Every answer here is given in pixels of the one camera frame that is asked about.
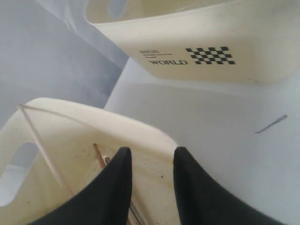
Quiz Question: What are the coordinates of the steel fork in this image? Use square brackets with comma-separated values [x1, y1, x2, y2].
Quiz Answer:
[103, 156, 145, 225]

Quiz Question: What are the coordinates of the cream bin with square mark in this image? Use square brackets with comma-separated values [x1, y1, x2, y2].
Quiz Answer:
[85, 0, 300, 84]

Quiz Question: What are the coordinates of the small dark needle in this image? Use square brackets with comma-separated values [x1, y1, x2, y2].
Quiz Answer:
[254, 114, 288, 134]

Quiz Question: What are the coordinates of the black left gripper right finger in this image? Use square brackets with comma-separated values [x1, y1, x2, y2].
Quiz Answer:
[173, 147, 263, 225]

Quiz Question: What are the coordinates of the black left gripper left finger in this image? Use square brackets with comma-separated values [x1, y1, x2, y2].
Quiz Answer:
[32, 147, 132, 225]

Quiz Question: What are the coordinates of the wooden chopstick diagonal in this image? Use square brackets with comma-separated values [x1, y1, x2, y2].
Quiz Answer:
[18, 105, 73, 199]

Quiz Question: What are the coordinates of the cream bin with triangle mark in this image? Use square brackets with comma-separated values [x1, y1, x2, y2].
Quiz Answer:
[0, 98, 180, 225]

